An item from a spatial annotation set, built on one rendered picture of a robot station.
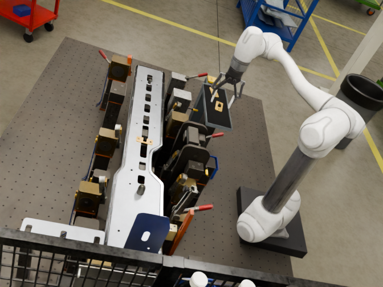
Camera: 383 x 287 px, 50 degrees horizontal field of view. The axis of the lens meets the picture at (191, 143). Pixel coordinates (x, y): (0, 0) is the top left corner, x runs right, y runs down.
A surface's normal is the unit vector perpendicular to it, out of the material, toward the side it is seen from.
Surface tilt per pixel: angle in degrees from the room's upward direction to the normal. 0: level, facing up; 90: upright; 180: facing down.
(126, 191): 0
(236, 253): 0
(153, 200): 0
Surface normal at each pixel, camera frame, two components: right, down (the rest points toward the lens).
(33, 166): 0.33, -0.72
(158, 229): 0.04, 0.65
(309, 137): -0.66, 0.22
